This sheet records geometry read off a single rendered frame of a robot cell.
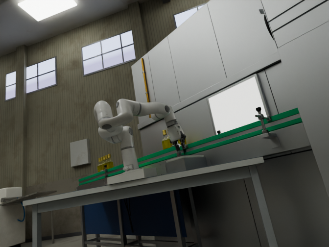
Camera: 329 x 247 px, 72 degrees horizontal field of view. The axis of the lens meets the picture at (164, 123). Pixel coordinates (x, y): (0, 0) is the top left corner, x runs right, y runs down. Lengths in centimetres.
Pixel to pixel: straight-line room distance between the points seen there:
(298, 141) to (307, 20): 58
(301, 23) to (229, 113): 75
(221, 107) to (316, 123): 80
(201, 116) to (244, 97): 39
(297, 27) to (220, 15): 90
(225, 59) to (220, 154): 76
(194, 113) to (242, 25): 77
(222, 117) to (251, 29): 67
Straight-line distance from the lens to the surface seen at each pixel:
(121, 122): 127
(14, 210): 604
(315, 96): 120
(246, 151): 147
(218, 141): 159
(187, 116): 199
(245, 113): 169
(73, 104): 643
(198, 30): 219
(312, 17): 131
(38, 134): 695
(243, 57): 183
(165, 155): 179
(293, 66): 126
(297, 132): 137
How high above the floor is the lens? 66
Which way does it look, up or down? 16 degrees up
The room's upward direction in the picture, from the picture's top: 10 degrees counter-clockwise
